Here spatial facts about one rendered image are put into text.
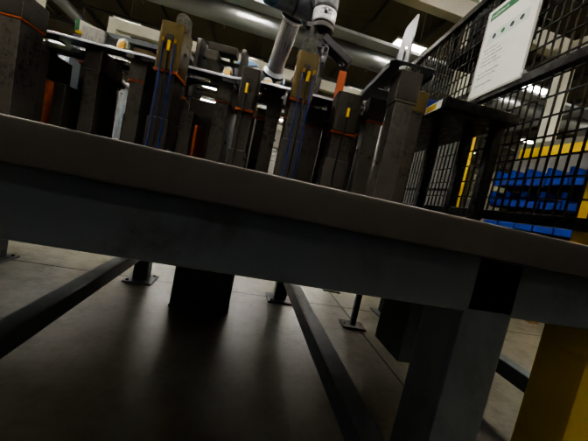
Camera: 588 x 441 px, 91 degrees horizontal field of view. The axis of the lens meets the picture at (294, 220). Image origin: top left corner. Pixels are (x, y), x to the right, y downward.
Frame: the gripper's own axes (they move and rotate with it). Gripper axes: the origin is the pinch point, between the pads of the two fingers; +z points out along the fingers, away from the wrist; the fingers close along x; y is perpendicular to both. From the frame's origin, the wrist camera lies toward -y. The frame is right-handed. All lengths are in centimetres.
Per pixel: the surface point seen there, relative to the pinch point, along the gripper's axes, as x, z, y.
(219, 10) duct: -1056, -581, 308
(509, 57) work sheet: 10, -20, -55
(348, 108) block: 19.2, 8.7, -7.2
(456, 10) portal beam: -264, -226, -176
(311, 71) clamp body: 19.9, 2.1, 4.1
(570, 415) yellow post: 48, 66, -57
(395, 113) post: 35.0, 12.8, -13.7
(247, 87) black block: 16.2, 8.5, 19.8
